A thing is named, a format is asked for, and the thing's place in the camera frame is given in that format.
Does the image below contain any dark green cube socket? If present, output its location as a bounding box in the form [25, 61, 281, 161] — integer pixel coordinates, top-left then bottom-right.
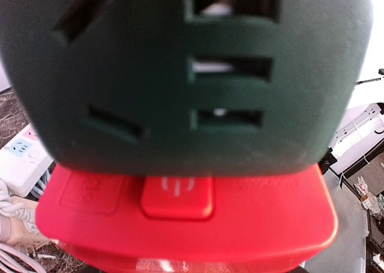
[1, 0, 373, 177]

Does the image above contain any red cube socket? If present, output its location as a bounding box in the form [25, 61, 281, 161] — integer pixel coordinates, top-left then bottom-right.
[36, 164, 339, 272]

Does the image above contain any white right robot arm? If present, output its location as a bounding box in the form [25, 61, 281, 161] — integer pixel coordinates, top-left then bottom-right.
[321, 68, 383, 175]

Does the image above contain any beige cube socket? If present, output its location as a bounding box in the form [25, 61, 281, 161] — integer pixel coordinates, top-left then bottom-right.
[1, 190, 50, 253]

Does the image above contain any long white power strip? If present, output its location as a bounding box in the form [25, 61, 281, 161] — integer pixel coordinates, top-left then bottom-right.
[1, 124, 53, 197]

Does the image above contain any white coiled cable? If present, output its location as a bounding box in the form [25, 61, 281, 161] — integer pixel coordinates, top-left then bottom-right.
[0, 176, 46, 273]

